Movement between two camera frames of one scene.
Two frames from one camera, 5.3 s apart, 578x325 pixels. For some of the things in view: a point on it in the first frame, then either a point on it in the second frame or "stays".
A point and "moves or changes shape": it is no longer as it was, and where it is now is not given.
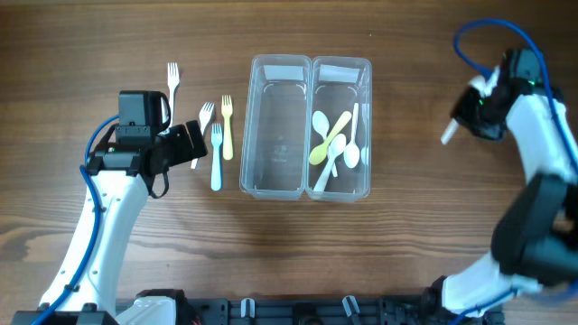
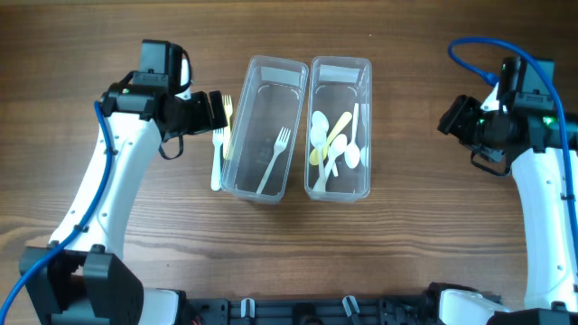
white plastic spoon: (450, 132) moves or changes shape
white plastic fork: (206, 116) moves or changes shape
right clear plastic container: (340, 129) stays
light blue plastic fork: (216, 139) stays
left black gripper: (184, 150) -> (204, 120)
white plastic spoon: (351, 153) stays
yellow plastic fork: (227, 111) stays
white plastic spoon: (336, 147) stays
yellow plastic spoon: (319, 153) stays
